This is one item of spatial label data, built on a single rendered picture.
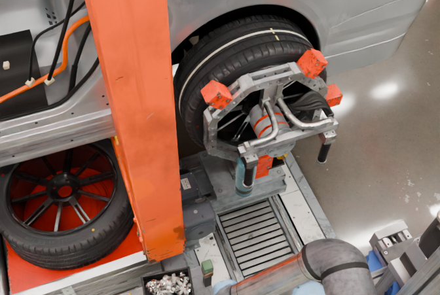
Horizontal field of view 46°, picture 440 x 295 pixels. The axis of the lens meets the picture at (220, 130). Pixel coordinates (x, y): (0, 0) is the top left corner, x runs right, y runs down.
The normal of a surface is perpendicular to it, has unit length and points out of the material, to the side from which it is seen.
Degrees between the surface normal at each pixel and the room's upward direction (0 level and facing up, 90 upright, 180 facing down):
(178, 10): 90
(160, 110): 90
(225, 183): 0
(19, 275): 0
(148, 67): 90
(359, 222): 0
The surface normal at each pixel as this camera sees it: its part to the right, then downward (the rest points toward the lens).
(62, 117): 0.36, 0.76
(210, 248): 0.03, -0.59
